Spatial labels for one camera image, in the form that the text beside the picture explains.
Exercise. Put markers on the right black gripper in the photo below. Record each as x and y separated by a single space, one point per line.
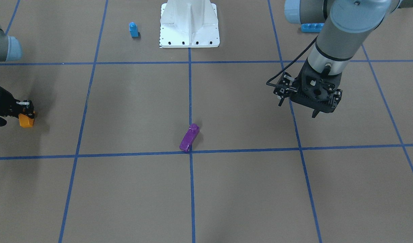
3 103

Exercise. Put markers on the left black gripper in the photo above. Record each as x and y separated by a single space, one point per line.
283 88

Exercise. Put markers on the orange trapezoid block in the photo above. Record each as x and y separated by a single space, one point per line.
25 121

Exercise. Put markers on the purple trapezoid block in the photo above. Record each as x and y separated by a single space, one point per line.
189 137

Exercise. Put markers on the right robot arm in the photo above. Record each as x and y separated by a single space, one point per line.
11 50

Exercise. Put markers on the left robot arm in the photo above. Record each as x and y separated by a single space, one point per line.
347 23

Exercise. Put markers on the long blue brick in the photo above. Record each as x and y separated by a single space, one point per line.
312 27

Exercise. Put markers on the small blue block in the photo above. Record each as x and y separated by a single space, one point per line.
133 29

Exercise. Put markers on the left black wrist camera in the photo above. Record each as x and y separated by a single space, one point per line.
286 86

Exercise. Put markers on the white pedestal column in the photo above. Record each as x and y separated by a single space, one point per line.
189 16

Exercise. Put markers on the white pedestal base plate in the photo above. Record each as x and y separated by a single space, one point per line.
205 38

